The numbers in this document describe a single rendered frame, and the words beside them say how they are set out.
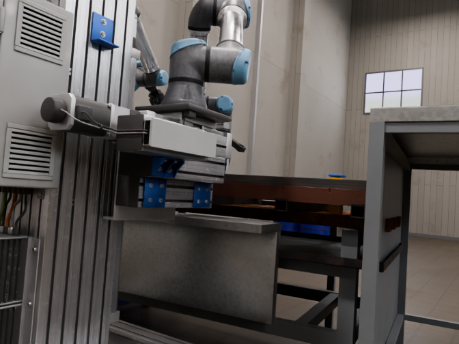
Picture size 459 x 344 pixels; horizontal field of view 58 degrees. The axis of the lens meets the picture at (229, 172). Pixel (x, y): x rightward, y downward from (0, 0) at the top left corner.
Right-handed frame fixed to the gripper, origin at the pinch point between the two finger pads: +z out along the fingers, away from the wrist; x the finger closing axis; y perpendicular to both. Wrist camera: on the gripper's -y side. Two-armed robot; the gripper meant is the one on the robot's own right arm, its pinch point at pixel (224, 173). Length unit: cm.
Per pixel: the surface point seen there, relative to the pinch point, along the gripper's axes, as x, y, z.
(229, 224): 36.3, -22.6, 20.3
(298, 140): -649, 174, -107
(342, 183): 12, -57, 3
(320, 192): 16, -50, 6
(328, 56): -851, 174, -349
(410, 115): 50, -82, -15
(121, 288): 20, 38, 55
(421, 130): 49, -84, -11
